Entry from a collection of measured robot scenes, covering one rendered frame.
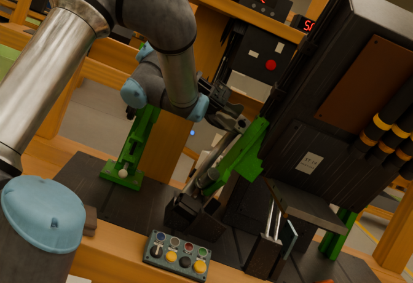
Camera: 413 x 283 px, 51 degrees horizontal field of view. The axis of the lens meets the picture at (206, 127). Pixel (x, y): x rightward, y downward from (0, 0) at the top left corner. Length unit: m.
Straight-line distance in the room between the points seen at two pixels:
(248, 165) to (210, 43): 0.49
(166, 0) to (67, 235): 0.40
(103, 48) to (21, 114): 0.92
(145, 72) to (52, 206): 0.59
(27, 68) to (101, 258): 0.47
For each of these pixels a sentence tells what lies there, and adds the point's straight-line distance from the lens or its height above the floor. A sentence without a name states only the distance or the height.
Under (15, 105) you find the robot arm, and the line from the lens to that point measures 0.71.
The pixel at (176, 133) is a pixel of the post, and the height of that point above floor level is 1.07.
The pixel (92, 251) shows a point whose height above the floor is 0.89.
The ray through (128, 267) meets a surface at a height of 0.88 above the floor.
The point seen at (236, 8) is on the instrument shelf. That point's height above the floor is 1.52.
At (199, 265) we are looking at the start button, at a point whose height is 0.94.
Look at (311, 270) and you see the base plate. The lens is 1.42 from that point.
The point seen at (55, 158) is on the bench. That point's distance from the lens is 1.46.
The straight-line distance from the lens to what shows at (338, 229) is 1.10.
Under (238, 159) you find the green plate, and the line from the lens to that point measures 1.17.
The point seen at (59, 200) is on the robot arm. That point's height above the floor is 1.12.
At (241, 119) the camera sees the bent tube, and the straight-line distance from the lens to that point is 1.27.
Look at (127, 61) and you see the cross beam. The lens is 1.59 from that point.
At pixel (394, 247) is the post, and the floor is 0.97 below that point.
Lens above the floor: 1.40
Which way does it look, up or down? 10 degrees down
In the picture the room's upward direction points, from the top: 23 degrees clockwise
